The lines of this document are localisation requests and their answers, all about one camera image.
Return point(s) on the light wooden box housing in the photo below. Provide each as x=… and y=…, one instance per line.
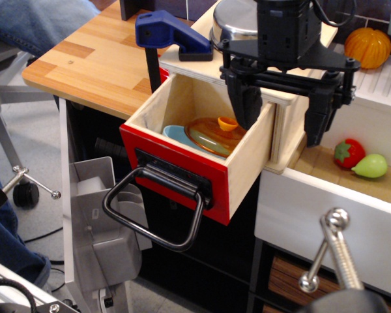
x=290, y=109

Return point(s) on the green toy pear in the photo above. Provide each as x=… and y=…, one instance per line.
x=371, y=166

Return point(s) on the person's blue jeans leg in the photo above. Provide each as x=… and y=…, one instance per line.
x=14, y=254

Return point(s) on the orange glass pot lid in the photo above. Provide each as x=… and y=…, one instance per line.
x=218, y=135

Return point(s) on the silver clamp handle left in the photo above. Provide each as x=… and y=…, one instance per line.
x=21, y=176

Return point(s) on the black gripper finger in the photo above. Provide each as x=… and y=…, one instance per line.
x=245, y=97
x=319, y=115

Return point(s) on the stainless steel pot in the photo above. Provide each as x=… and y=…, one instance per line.
x=234, y=20

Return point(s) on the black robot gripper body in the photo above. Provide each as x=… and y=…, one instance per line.
x=287, y=55

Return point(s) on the blue bar clamp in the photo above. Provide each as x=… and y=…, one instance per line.
x=160, y=29

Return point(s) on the orange toy pumpkin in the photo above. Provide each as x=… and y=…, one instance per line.
x=369, y=46

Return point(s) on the white sink basin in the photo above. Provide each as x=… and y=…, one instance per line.
x=291, y=204

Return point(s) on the red toy strawberry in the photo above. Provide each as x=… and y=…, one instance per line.
x=349, y=153

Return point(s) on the grey plastic bracket holder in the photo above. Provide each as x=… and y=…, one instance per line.
x=101, y=255

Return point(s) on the silver metal clamp screw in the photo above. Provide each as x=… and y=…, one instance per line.
x=333, y=224

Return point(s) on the black metal drawer handle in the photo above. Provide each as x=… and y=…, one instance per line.
x=172, y=178

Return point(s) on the black caster wheel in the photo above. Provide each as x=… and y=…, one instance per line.
x=26, y=195

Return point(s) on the red-fronted wooden drawer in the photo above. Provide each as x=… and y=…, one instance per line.
x=180, y=100

